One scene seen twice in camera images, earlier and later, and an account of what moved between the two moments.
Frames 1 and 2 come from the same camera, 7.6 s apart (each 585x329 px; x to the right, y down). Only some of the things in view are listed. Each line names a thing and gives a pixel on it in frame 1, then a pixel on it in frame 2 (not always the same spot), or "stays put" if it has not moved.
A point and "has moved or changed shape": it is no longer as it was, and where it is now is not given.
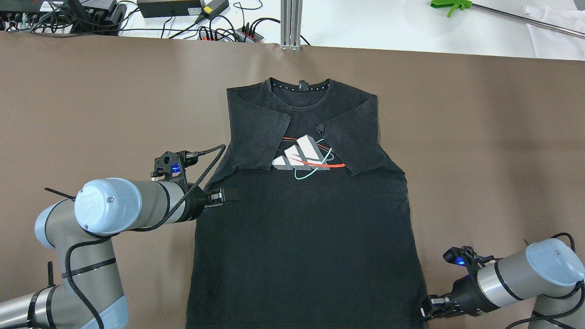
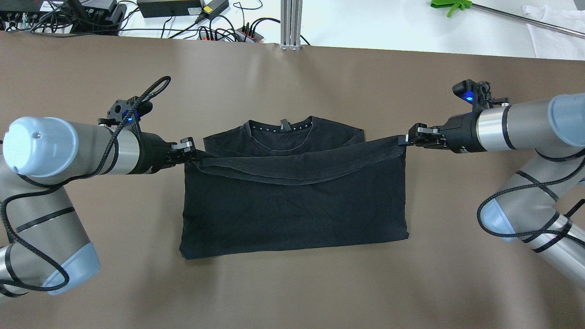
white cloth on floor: [548, 44] stays put
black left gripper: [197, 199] -> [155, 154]
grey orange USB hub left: [209, 36] stays put
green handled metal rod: [548, 25] stays put
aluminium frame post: [291, 20] stays put
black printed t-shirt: [322, 236] has moved or changed shape
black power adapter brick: [164, 8] stays put
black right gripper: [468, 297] -> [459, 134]
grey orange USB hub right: [245, 35] stays put
